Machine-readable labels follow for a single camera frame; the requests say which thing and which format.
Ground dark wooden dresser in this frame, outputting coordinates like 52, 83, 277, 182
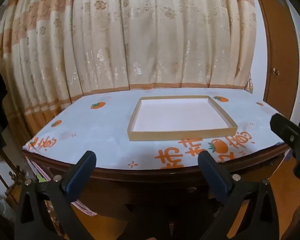
22, 142, 294, 240

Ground wooden coat rack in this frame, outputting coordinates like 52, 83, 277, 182
0, 142, 28, 205

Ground shallow cardboard box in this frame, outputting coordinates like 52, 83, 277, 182
127, 95, 238, 142

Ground white orange-print table cover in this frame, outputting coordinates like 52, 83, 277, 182
22, 86, 287, 170

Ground cream floral curtain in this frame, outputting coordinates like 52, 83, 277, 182
0, 0, 257, 140

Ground brown wooden door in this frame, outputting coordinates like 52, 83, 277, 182
253, 0, 300, 120

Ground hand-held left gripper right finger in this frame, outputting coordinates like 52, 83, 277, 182
198, 151, 281, 240

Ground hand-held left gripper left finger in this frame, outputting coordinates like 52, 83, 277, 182
15, 151, 98, 240

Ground curtain tassel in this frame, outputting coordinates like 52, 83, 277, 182
244, 71, 254, 93

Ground colourful striped sheets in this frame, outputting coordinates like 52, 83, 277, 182
26, 155, 98, 217

